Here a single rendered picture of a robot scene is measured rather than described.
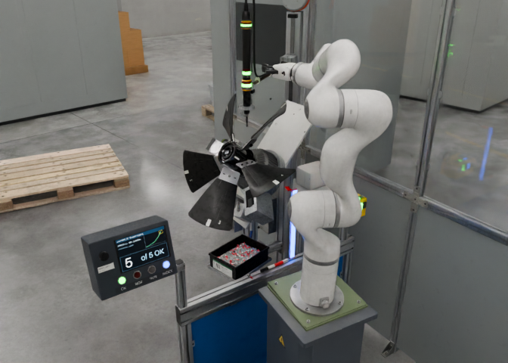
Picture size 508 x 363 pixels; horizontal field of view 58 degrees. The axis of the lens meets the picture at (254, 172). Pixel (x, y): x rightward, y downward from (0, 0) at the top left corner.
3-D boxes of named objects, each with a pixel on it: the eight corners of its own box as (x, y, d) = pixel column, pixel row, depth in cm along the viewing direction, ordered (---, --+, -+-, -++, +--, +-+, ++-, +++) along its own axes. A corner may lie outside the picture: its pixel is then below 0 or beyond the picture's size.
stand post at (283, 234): (279, 313, 293) (284, 144, 246) (288, 321, 286) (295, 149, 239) (274, 316, 290) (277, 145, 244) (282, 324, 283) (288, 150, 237)
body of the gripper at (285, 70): (289, 85, 166) (270, 80, 174) (310, 82, 171) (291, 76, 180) (289, 65, 163) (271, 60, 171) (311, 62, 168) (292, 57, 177)
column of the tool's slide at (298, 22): (281, 278, 326) (289, 10, 253) (292, 280, 323) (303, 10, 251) (279, 283, 321) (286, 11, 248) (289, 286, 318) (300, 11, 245)
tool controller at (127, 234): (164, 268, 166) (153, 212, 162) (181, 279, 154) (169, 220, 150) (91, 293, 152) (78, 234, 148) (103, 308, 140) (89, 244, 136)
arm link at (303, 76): (305, 56, 163) (291, 79, 163) (330, 62, 153) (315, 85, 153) (317, 69, 168) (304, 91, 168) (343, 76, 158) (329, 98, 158)
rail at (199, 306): (347, 247, 221) (348, 233, 218) (353, 251, 218) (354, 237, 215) (176, 321, 175) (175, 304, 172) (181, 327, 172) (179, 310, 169)
